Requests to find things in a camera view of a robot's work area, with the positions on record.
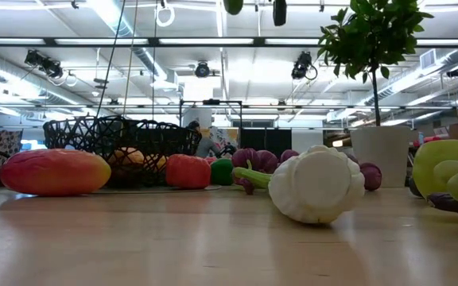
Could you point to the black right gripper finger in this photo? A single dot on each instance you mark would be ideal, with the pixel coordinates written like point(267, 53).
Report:
point(279, 12)

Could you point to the dark green toy cucumber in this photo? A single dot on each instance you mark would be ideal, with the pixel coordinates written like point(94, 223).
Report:
point(233, 6)

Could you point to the purple toy grape bunch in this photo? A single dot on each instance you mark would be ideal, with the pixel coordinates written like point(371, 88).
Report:
point(265, 159)

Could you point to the orange toy bell pepper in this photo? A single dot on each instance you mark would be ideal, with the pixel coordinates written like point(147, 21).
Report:
point(212, 159)
point(187, 171)

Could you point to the green toy bell pepper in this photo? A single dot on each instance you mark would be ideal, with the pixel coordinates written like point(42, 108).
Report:
point(222, 172)

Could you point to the orange toy fruit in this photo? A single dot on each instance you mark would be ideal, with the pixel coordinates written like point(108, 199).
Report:
point(127, 157)

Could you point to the light green toy fruit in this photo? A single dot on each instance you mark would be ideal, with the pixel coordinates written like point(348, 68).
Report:
point(443, 153)

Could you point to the red yellow toy mango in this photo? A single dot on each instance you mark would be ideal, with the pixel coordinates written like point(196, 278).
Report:
point(54, 172)

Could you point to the black ceiling spotlight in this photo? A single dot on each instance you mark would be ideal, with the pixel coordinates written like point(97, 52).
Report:
point(301, 65)
point(46, 65)
point(455, 72)
point(202, 70)

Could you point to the green potted tree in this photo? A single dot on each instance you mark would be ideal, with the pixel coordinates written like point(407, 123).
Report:
point(372, 35)

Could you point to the black partition panel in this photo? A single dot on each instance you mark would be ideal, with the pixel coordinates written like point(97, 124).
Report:
point(265, 139)

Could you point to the person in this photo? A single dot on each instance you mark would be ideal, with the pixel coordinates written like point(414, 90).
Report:
point(207, 148)

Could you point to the white cup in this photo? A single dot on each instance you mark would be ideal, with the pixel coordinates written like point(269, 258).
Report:
point(380, 155)

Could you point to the grey round mat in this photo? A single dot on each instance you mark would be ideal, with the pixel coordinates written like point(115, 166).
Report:
point(153, 190)

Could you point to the patterned fabric panel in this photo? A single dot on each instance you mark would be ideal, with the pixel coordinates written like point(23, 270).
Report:
point(4, 145)

